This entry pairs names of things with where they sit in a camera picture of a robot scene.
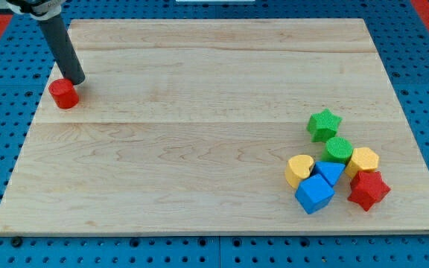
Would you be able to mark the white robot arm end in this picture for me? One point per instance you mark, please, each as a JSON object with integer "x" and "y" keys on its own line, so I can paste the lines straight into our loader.
{"x": 39, "y": 10}

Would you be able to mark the light wooden board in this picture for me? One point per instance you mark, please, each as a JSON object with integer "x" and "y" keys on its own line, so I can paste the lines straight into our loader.
{"x": 184, "y": 127}

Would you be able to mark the yellow heart block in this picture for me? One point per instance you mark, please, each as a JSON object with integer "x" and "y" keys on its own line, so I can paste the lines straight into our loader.
{"x": 298, "y": 168}

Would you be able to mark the green star block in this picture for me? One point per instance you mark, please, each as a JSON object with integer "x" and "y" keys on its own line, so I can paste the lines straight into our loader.
{"x": 323, "y": 125}

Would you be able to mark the blue cube block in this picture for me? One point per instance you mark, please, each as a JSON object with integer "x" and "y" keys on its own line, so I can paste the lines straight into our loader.
{"x": 314, "y": 194}

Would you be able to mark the blue triangle block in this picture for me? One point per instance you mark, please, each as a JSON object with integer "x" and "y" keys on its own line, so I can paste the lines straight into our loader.
{"x": 330, "y": 171}

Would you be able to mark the green cylinder block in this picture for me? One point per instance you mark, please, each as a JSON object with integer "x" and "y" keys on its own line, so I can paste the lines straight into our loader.
{"x": 338, "y": 150}

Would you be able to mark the yellow hexagon block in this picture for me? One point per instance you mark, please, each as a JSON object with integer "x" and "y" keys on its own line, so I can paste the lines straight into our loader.
{"x": 362, "y": 159}

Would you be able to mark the red cylinder block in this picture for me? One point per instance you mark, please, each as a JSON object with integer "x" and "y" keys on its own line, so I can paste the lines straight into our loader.
{"x": 64, "y": 94}

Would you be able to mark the red star block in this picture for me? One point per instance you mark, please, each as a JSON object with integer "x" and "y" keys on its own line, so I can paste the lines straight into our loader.
{"x": 367, "y": 189}

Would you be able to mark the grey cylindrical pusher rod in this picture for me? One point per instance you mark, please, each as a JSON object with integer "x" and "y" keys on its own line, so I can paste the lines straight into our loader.
{"x": 56, "y": 35}

